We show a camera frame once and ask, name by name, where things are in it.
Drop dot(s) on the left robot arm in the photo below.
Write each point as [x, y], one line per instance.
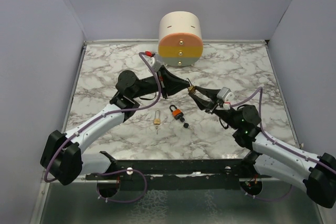
[64, 154]

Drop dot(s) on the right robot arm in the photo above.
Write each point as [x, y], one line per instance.
[312, 173]

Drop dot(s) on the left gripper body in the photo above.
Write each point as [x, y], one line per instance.
[161, 77]

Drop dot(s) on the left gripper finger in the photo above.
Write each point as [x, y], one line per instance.
[172, 80]
[172, 90]

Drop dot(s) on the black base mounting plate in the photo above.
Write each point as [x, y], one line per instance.
[177, 174]

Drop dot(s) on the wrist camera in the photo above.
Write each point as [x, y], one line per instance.
[230, 97]
[156, 62]

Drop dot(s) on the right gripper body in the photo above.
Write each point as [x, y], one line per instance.
[217, 110]

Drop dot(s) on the orange black padlock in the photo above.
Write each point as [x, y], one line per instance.
[176, 113]

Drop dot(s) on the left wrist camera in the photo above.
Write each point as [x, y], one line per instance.
[156, 62]

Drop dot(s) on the small brass padlock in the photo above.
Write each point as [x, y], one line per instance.
[191, 88]

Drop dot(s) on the black-headed keys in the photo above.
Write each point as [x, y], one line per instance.
[185, 124]

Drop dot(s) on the round three-drawer storage box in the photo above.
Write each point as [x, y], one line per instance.
[180, 39]

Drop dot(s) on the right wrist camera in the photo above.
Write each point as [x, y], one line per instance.
[230, 97]

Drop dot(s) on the long-shackle brass padlock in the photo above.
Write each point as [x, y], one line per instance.
[157, 120]

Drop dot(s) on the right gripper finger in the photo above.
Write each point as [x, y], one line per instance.
[201, 103]
[210, 93]

